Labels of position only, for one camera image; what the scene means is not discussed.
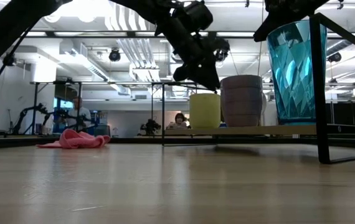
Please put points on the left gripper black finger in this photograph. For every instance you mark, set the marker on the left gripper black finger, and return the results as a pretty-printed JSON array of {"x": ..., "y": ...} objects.
[
  {"x": 182, "y": 73},
  {"x": 208, "y": 76}
]

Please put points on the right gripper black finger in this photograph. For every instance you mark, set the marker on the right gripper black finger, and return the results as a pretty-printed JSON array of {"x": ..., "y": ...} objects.
[{"x": 271, "y": 26}]

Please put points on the yellow mug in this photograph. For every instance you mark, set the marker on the yellow mug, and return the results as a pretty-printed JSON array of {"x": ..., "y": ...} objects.
[{"x": 205, "y": 112}]

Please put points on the teal faceted plastic tumbler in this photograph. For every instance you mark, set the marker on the teal faceted plastic tumbler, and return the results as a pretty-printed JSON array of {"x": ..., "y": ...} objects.
[{"x": 292, "y": 77}]

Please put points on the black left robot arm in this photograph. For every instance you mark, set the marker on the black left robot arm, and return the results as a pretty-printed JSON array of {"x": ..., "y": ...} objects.
[{"x": 6, "y": 28}]

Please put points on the black background robot arm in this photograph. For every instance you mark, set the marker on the black background robot arm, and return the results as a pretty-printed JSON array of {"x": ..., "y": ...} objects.
[
  {"x": 25, "y": 113},
  {"x": 71, "y": 119}
]

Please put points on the person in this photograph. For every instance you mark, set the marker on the person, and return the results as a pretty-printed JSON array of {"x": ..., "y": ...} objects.
[
  {"x": 180, "y": 119},
  {"x": 79, "y": 115}
]

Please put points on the dark bushy background object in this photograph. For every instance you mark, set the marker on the dark bushy background object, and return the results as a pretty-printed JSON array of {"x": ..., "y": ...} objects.
[{"x": 150, "y": 127}]

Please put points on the black ceiling spotlight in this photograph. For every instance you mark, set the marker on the black ceiling spotlight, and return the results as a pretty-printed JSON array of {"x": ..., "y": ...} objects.
[
  {"x": 334, "y": 57},
  {"x": 114, "y": 55}
]

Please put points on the pink cloth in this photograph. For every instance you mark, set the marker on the pink cloth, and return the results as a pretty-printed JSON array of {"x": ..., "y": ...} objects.
[{"x": 78, "y": 140}]

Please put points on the white ceiling duct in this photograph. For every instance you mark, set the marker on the white ceiling duct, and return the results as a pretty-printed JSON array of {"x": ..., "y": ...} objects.
[{"x": 140, "y": 49}]

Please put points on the black aluminium table frame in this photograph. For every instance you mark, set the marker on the black aluminium table frame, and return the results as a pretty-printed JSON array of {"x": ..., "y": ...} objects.
[{"x": 134, "y": 140}]

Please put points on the black background workstation frame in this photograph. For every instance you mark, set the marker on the black background workstation frame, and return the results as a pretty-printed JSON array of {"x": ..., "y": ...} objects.
[{"x": 35, "y": 105}]

